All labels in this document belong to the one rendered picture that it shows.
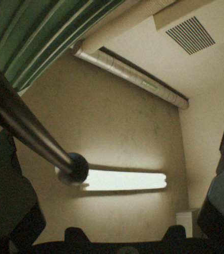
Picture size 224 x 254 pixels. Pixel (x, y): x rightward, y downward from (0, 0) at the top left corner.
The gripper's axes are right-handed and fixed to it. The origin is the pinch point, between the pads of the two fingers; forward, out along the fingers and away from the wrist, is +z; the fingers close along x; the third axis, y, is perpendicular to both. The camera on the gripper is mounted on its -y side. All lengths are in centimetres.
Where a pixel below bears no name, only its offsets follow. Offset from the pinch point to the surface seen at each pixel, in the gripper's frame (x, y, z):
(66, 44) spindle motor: -4.2, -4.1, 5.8
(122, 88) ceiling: 11, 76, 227
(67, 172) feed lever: -4.3, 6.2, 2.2
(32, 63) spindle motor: -7.1, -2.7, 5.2
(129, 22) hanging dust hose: 14, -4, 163
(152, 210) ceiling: 47, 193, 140
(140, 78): 32, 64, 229
